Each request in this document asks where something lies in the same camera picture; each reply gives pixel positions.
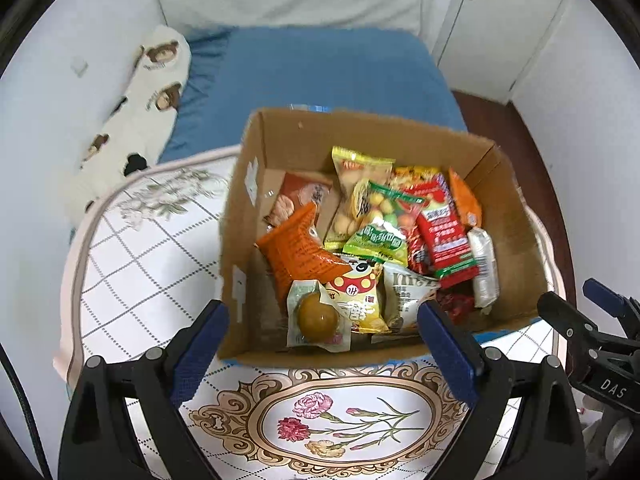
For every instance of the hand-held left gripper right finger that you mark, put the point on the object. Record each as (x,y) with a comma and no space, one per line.
(445,350)

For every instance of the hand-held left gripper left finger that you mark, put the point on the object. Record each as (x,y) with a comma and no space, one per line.
(200,355)

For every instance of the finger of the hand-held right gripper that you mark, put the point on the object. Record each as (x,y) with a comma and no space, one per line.
(600,291)
(565,315)

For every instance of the white grey snack packet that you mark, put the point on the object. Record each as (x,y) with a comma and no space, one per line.
(400,295)

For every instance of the brown cardboard box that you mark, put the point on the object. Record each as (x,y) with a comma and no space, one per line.
(510,260)

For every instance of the yellow panda print chip packet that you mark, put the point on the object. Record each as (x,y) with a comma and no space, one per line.
(357,290)

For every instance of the dark red snack packet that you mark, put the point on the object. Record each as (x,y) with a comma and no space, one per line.
(455,305)

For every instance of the silvery white snack packet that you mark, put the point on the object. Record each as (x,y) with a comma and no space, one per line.
(485,265)

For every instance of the floral checked white quilt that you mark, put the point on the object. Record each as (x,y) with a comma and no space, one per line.
(150,260)

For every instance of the braised egg packet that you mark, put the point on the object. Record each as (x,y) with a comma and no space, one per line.
(312,315)

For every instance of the green pea snack packet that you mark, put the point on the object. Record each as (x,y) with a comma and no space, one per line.
(385,220)

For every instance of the small orange snack packet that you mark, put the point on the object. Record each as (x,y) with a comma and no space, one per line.
(465,200)

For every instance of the yellow red noodle packet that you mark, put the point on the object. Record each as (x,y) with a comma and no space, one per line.
(415,177)

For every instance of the brown cracker packet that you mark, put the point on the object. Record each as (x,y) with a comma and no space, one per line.
(295,195)

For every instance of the yellow round biscuit packet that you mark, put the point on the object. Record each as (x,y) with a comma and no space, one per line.
(350,170)

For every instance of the bear print white pillow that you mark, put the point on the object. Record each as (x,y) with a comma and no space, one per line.
(150,95)

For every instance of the white door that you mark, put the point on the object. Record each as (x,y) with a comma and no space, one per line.
(500,35)

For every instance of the blue bed sheet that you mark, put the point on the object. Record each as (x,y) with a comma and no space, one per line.
(325,70)

